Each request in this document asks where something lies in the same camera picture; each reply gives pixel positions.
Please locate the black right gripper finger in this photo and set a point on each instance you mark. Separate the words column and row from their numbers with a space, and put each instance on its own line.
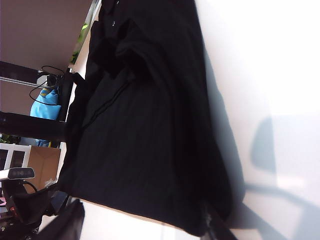
column 220, row 231

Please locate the black polo shirt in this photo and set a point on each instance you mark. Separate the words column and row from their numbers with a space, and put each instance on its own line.
column 150, row 125

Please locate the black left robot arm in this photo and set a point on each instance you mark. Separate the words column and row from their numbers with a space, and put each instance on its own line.
column 25, row 202

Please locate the black bar with silver edge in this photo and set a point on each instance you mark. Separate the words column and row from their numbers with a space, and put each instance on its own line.
column 17, row 70

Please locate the brown cardboard box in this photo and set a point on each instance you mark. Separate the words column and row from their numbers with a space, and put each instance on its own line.
column 45, row 165

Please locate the blue plastic bag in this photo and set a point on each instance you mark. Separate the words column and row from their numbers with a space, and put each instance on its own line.
column 47, row 107

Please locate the black water bottle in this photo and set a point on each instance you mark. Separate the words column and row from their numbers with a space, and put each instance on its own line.
column 30, row 126

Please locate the white cabinet with windows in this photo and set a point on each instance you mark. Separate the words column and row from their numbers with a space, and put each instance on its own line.
column 15, row 157

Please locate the green potted plant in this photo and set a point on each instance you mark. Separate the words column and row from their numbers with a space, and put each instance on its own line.
column 8, row 138

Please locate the white power adapter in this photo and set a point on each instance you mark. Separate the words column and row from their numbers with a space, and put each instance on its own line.
column 42, row 77

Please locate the beige desk divider panel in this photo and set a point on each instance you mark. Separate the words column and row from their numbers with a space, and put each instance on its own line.
column 37, row 30

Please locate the silver depth camera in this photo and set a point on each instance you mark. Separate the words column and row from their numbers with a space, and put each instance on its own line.
column 21, row 173

